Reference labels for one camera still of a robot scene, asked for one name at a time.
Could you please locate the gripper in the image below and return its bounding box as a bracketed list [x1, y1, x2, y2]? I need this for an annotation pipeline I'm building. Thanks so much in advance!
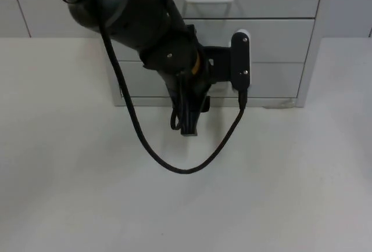
[158, 45, 234, 138]

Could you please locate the grey chest of drawers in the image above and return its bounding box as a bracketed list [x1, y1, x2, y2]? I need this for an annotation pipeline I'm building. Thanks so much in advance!
[112, 0, 327, 108]

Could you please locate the long black cable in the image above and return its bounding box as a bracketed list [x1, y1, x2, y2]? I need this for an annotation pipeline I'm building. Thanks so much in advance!
[98, 22, 249, 175]

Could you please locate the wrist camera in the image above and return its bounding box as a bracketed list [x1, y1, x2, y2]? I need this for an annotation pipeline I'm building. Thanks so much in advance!
[230, 28, 252, 92]

